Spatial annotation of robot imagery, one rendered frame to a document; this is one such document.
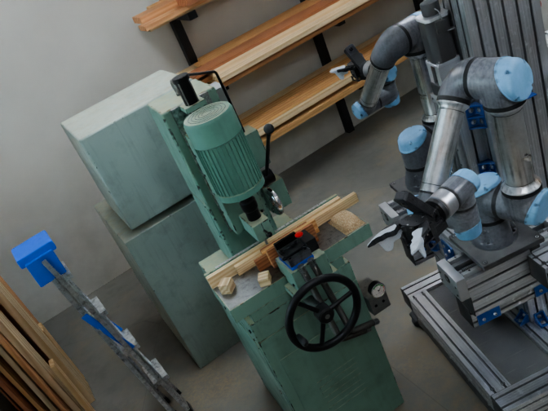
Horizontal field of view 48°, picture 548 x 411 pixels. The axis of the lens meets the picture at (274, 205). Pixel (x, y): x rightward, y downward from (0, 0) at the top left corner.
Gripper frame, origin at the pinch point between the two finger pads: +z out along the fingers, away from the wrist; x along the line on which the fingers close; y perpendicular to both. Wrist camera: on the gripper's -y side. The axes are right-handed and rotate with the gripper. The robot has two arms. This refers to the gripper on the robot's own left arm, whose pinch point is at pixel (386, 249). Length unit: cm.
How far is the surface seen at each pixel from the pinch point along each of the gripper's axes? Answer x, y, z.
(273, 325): 71, 40, 8
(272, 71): 280, 9, -180
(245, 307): 71, 27, 14
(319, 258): 53, 21, -12
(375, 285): 55, 48, -29
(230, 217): 88, 4, -6
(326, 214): 73, 21, -35
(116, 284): 315, 82, -1
